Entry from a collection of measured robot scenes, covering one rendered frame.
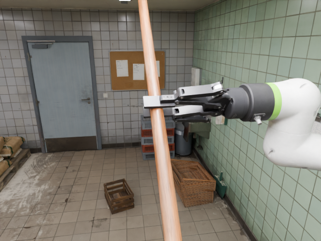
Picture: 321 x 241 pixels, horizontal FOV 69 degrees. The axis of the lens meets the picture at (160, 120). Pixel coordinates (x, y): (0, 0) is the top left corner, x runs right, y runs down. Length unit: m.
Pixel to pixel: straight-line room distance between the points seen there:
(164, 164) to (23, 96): 4.55
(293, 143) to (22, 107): 4.68
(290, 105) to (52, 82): 4.33
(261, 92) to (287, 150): 0.17
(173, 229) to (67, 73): 4.27
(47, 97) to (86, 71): 0.88
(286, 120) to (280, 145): 0.07
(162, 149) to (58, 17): 4.24
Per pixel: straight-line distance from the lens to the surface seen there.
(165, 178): 0.44
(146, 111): 0.55
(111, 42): 4.45
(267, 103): 0.58
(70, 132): 4.85
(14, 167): 4.56
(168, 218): 0.42
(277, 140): 0.66
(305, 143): 0.68
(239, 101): 0.56
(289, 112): 0.62
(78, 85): 4.57
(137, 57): 4.44
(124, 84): 4.49
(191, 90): 0.51
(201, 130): 3.69
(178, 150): 4.47
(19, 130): 5.13
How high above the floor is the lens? 2.05
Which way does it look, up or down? 18 degrees down
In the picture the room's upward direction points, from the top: straight up
